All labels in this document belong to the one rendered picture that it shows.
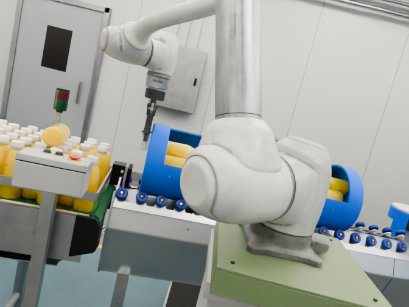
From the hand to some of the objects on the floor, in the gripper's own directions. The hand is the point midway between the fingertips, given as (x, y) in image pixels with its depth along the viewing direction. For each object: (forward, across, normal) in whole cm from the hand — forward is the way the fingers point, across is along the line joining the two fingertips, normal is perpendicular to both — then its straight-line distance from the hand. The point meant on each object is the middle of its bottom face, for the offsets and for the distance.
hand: (144, 141), depth 134 cm
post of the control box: (+116, +27, -24) cm, 122 cm away
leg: (+116, +5, +3) cm, 116 cm away
